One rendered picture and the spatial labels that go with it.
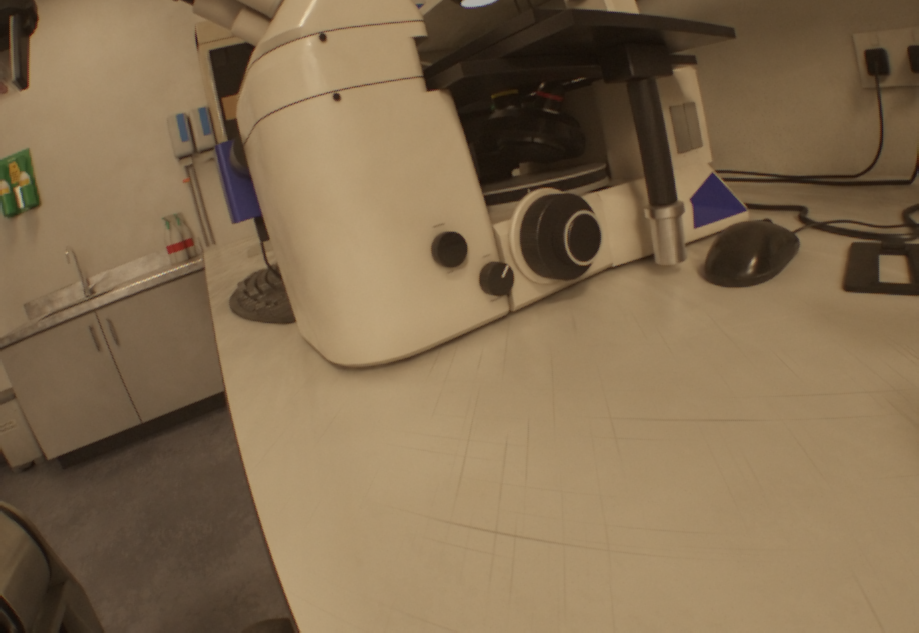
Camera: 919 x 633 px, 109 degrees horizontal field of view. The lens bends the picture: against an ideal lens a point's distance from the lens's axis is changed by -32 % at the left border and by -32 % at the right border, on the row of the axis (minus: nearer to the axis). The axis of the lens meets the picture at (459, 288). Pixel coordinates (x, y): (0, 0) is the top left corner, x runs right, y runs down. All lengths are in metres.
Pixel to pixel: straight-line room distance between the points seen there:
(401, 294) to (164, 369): 2.22
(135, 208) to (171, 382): 1.07
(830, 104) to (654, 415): 0.72
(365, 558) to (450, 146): 0.25
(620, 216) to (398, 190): 0.21
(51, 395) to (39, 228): 1.02
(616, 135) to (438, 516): 0.40
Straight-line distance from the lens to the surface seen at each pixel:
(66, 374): 2.58
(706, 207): 0.50
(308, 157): 0.31
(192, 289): 2.40
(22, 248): 3.20
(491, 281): 0.33
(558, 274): 0.35
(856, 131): 0.87
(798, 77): 0.89
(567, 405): 0.24
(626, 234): 0.44
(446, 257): 0.31
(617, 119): 0.49
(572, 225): 0.33
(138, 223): 3.01
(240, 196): 0.54
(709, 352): 0.27
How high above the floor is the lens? 0.87
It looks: 15 degrees down
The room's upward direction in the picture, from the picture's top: 14 degrees counter-clockwise
